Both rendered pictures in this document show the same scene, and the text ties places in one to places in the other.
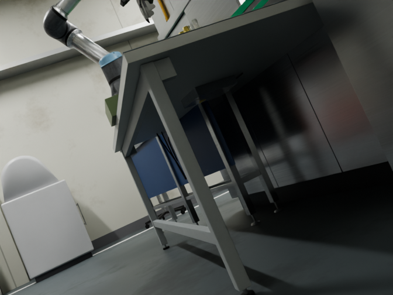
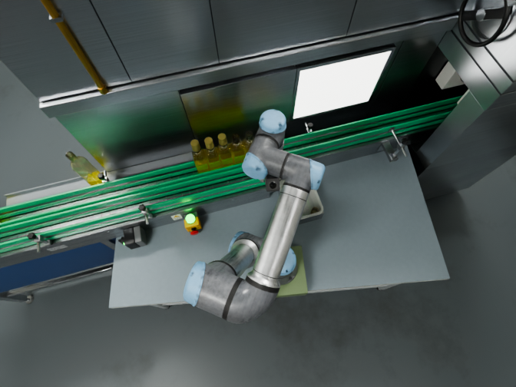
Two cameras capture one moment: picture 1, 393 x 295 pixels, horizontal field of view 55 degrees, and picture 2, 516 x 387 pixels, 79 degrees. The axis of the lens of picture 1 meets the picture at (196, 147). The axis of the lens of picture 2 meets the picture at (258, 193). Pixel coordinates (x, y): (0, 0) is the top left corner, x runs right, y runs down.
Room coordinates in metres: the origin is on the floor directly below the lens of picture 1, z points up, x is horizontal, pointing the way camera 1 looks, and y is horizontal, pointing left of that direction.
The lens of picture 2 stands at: (1.81, 0.48, 2.25)
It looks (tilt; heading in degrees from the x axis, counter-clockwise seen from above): 66 degrees down; 283
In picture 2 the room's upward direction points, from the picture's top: 1 degrees counter-clockwise
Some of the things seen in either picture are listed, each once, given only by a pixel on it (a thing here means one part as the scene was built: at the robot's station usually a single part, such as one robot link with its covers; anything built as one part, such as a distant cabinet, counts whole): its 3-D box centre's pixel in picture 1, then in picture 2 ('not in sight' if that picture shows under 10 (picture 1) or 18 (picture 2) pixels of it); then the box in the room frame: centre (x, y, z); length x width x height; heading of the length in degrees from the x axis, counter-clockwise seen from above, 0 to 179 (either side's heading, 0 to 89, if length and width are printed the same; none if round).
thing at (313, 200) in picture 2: not in sight; (299, 200); (1.74, -0.16, 0.80); 0.22 x 0.17 x 0.09; 117
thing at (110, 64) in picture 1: (114, 67); (279, 260); (1.79, 0.21, 1.00); 0.13 x 0.12 x 0.14; 169
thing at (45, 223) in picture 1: (45, 212); not in sight; (4.20, 1.84, 0.65); 0.73 x 0.60 x 1.31; 106
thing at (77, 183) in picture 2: not in sight; (110, 183); (2.69, -0.04, 0.84); 0.95 x 0.09 x 0.11; 27
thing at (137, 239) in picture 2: not in sight; (135, 237); (2.49, 0.19, 0.79); 0.08 x 0.08 x 0.08; 27
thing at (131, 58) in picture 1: (252, 72); (266, 153); (1.96, -0.43, 0.73); 1.58 x 1.52 x 0.04; 16
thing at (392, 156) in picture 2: not in sight; (394, 148); (1.32, -0.49, 0.90); 0.17 x 0.05 x 0.23; 117
